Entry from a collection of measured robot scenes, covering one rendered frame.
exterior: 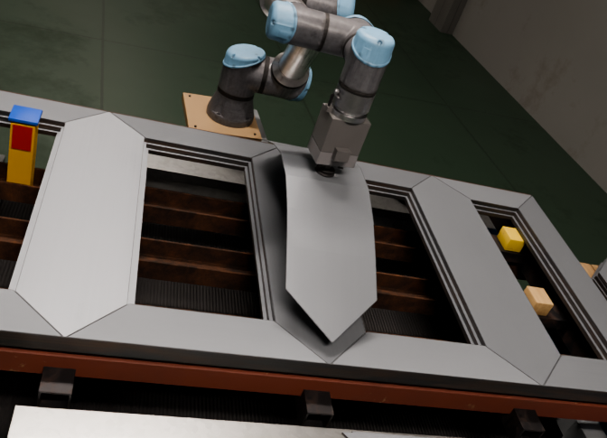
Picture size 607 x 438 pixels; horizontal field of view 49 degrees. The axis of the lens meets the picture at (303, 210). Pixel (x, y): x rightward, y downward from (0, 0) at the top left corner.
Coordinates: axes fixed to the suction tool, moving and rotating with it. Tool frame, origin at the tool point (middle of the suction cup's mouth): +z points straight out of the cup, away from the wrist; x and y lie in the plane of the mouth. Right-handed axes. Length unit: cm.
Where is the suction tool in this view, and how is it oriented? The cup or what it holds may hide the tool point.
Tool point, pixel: (322, 176)
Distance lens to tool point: 137.5
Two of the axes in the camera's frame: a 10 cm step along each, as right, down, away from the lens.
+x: -2.7, -6.2, 7.4
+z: -3.0, 7.8, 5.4
